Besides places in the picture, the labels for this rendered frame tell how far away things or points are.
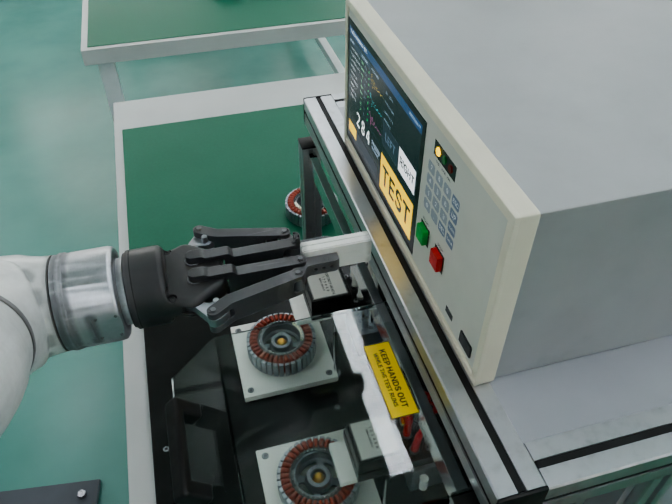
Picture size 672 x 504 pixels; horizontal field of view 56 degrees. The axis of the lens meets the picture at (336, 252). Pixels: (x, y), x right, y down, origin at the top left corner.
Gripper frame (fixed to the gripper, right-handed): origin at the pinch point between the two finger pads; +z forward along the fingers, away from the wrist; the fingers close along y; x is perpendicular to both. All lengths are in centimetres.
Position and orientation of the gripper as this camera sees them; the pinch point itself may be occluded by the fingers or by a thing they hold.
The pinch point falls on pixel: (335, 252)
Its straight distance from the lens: 63.1
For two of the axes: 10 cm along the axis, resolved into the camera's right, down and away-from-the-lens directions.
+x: 0.0, -7.3, -6.8
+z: 9.6, -1.8, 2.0
